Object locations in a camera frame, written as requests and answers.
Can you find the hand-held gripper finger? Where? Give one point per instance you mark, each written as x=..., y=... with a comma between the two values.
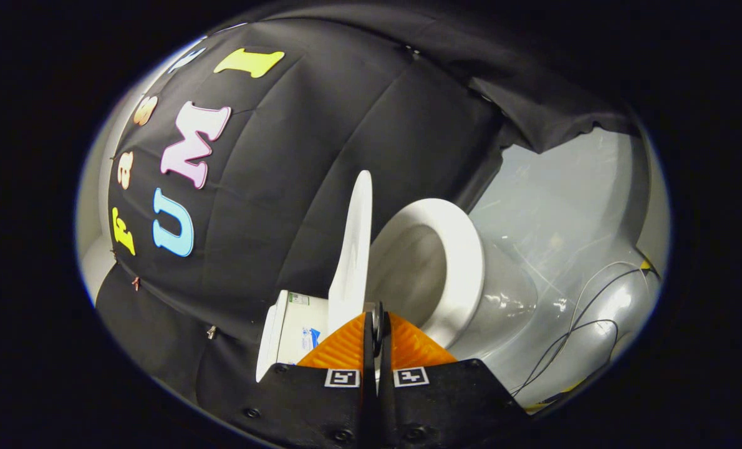
x=385, y=374
x=369, y=374

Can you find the metal cloth clip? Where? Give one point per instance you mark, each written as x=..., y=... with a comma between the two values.
x=211, y=332

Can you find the black backdrop cloth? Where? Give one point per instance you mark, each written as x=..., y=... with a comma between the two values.
x=315, y=156

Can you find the white toilet lid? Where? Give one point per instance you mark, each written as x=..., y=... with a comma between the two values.
x=355, y=249

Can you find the white toilet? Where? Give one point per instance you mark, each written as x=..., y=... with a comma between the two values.
x=502, y=299

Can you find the orange cloth clip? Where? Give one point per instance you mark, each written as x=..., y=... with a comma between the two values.
x=136, y=284

